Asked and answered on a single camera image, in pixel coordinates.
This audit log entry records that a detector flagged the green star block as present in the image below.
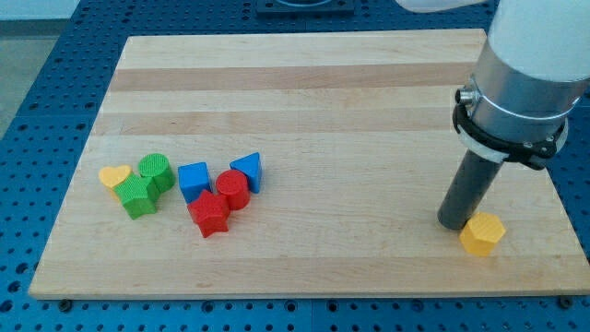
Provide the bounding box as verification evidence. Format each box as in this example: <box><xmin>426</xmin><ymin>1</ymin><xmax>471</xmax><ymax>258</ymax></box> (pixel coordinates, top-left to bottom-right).
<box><xmin>114</xmin><ymin>174</ymin><xmax>159</xmax><ymax>219</ymax></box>

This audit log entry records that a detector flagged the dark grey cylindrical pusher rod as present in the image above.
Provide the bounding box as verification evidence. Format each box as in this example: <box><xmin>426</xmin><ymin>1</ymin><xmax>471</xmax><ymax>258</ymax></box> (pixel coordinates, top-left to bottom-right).
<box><xmin>437</xmin><ymin>150</ymin><xmax>502</xmax><ymax>231</ymax></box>

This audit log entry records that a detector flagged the black flange mount ring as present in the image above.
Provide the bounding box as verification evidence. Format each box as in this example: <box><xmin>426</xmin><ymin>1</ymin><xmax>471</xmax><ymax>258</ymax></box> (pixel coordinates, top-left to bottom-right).
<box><xmin>452</xmin><ymin>104</ymin><xmax>568</xmax><ymax>171</ymax></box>

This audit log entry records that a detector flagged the green cylinder block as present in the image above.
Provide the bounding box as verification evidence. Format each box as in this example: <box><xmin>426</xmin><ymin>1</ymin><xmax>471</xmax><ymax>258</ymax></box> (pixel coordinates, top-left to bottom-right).
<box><xmin>138</xmin><ymin>153</ymin><xmax>176</xmax><ymax>193</ymax></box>

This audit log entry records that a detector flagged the red cylinder block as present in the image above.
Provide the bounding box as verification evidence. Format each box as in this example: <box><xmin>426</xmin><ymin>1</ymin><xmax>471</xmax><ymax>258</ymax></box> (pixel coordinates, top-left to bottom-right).
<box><xmin>216</xmin><ymin>170</ymin><xmax>250</xmax><ymax>210</ymax></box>

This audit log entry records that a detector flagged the yellow heart block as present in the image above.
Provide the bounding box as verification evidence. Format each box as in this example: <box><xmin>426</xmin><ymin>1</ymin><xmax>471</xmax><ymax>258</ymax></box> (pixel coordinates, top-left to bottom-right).
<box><xmin>98</xmin><ymin>165</ymin><xmax>133</xmax><ymax>200</ymax></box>

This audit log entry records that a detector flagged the blue cube block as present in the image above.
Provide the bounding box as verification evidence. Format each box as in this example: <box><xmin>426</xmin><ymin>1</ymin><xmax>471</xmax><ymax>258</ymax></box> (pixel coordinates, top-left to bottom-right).
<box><xmin>178</xmin><ymin>162</ymin><xmax>211</xmax><ymax>204</ymax></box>

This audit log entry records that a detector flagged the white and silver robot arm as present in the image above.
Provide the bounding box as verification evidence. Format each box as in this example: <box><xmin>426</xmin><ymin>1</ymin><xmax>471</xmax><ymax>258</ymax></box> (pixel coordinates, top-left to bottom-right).
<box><xmin>437</xmin><ymin>0</ymin><xmax>589</xmax><ymax>230</ymax></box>

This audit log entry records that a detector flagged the light wooden board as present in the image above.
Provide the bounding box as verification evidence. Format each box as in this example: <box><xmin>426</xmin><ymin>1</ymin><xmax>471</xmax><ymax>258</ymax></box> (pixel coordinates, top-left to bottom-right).
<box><xmin>29</xmin><ymin>30</ymin><xmax>589</xmax><ymax>300</ymax></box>

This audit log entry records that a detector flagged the red star block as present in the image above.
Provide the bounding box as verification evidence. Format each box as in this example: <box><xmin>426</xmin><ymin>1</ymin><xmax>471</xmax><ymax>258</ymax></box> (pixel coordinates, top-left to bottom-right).
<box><xmin>187</xmin><ymin>190</ymin><xmax>230</xmax><ymax>238</ymax></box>

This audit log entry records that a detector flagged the yellow hexagon block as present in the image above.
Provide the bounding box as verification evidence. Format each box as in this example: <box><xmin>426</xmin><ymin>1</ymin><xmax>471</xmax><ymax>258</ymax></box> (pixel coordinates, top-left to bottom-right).
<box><xmin>459</xmin><ymin>212</ymin><xmax>506</xmax><ymax>256</ymax></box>

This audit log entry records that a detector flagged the blue triangle block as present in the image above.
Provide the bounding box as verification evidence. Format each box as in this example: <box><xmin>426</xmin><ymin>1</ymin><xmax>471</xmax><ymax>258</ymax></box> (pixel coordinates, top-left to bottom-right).
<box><xmin>230</xmin><ymin>152</ymin><xmax>263</xmax><ymax>194</ymax></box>

